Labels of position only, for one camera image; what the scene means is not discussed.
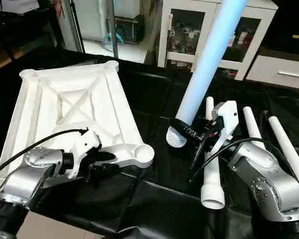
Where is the white plastic table top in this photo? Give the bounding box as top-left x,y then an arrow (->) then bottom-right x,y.
0,60 -> 155,201

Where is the white plastic table leg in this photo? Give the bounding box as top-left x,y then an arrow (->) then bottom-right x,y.
200,97 -> 226,210
166,0 -> 249,149
267,116 -> 299,201
242,106 -> 264,141

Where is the black table mat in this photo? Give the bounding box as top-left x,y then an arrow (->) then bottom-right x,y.
0,46 -> 299,239

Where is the white drawer unit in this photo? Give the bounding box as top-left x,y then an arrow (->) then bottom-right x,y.
245,55 -> 299,91

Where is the white glass door cabinet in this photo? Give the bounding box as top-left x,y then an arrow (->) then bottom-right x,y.
157,0 -> 279,81

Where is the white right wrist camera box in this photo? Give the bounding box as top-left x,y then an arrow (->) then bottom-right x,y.
208,101 -> 238,156

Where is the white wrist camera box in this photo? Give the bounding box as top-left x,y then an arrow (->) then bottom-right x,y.
208,101 -> 238,156
66,129 -> 102,180

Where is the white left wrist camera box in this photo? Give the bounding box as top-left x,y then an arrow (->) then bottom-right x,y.
66,129 -> 102,180

